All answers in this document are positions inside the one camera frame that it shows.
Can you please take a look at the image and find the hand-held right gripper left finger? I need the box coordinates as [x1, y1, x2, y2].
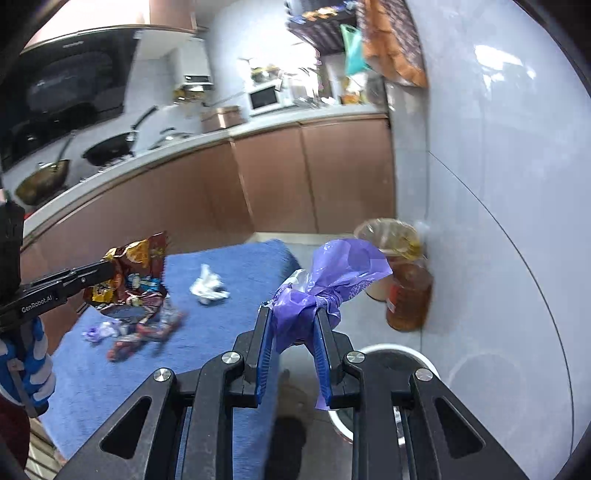
[55, 305, 281, 480]

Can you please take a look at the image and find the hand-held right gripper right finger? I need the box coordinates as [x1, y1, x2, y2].
[313, 308, 532, 480]

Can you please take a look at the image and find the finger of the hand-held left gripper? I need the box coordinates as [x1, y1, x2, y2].
[21, 260, 115, 303]

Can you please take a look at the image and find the brown snack packet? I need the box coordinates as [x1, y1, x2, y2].
[83, 232, 170, 320]

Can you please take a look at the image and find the small purple wrapper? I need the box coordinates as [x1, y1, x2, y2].
[82, 321, 120, 345]

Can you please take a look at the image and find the white waste bin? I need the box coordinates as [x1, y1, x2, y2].
[327, 344, 438, 445]

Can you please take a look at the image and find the purple plastic bag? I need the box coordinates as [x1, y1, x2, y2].
[270, 239, 394, 355]

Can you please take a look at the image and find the person's left forearm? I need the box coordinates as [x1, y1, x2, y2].
[0, 390, 34, 468]

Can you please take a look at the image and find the person's left hand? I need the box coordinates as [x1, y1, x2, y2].
[0, 316, 57, 418]

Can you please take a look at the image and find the blue fluffy mat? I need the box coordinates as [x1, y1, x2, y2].
[39, 239, 304, 463]

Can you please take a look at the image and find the red snack wrapper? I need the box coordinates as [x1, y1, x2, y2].
[106, 308, 186, 363]

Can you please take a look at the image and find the crumpled white tissue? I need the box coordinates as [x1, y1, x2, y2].
[189, 264, 230, 306]

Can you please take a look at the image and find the brass wok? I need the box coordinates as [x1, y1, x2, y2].
[14, 138, 75, 206]

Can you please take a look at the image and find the amber cooking oil jug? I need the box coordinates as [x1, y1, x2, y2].
[353, 218, 435, 333]

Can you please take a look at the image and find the black frying pan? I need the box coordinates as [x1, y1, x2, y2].
[82, 106, 158, 167]

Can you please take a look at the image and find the brown kitchen base cabinet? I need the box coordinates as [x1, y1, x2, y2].
[18, 113, 398, 278]

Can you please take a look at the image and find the copper storage box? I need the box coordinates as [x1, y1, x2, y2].
[200, 105, 246, 136]

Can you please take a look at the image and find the white water heater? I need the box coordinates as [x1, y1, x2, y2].
[167, 37, 214, 92]

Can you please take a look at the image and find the white microwave oven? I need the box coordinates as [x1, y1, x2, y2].
[248, 82, 284, 116]

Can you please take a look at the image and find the teal plastic bag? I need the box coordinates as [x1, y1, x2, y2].
[340, 24, 371, 77]

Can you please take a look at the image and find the orange patterned cloth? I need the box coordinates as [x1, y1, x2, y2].
[361, 0, 428, 89]

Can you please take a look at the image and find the brown wall cabinet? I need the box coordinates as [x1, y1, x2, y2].
[148, 0, 200, 34]

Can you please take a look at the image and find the cluttered wall shelf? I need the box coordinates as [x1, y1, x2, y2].
[285, 0, 366, 52]

